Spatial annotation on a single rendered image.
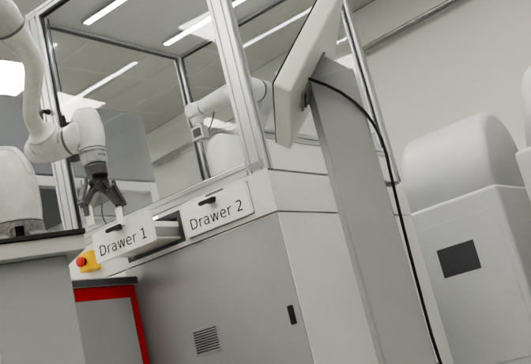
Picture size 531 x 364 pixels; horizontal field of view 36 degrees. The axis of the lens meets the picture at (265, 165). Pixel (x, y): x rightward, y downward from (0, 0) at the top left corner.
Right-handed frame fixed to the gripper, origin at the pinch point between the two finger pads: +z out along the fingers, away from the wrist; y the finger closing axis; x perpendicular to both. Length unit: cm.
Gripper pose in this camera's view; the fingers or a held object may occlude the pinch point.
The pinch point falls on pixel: (106, 223)
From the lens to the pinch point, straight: 276.4
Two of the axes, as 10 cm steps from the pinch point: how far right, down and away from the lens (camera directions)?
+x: -7.7, 3.3, 5.4
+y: 6.0, 0.7, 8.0
